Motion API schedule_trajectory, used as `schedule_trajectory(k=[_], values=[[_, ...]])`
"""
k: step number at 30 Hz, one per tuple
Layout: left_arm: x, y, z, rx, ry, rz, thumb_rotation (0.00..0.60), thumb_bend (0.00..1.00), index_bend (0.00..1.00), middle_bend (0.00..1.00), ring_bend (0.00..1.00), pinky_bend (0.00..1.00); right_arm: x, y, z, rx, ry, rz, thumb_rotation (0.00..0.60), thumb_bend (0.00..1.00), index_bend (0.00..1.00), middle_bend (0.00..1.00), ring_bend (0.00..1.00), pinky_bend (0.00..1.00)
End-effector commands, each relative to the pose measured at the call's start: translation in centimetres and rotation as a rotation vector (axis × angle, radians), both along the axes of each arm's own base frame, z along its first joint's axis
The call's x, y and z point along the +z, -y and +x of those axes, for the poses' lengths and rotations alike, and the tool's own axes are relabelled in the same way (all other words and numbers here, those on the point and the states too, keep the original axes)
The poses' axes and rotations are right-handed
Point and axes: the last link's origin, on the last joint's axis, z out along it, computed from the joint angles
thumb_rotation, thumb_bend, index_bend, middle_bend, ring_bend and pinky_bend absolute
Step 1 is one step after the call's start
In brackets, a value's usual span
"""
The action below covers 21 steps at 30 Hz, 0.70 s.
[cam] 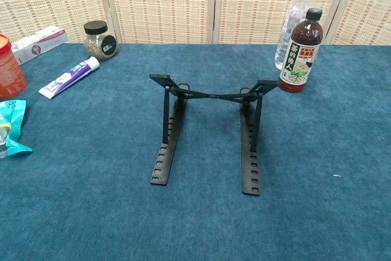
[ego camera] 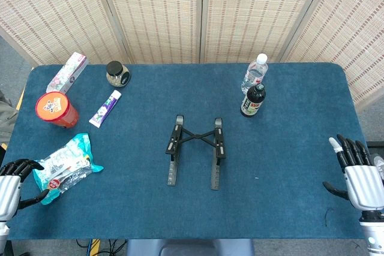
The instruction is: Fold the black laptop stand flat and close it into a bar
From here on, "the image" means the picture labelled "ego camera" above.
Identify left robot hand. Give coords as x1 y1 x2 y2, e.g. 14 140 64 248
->
0 159 50 221

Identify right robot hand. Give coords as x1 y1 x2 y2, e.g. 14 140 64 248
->
322 134 384 221

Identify black folding laptop stand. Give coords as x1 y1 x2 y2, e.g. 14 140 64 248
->
165 114 227 191

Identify black equipment base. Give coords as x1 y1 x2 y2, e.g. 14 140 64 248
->
366 141 384 164

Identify teal snack bag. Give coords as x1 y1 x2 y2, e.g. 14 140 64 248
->
32 132 105 206

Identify grey green clothing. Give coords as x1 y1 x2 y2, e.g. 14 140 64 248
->
0 89 19 146

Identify blue table mat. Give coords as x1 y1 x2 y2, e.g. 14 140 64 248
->
5 62 379 241

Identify red orange-lidded canister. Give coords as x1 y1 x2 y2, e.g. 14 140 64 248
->
35 91 80 129

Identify purple white toothpaste tube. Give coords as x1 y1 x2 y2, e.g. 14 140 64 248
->
88 89 122 129

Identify floral toothpaste carton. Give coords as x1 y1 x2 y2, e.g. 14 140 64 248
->
46 52 90 95

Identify dark tea bottle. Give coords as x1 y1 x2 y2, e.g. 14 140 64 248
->
240 82 267 119

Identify clear plastic water bottle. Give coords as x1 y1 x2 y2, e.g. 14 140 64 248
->
241 53 269 95

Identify glass jar black lid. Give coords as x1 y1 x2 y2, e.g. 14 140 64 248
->
106 61 131 88

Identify grey blue chair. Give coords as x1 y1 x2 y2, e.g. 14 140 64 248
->
125 239 256 256

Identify bamboo folding screen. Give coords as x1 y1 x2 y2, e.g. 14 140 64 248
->
0 0 384 110

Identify black floor cables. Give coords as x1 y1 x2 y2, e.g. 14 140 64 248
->
74 239 128 256

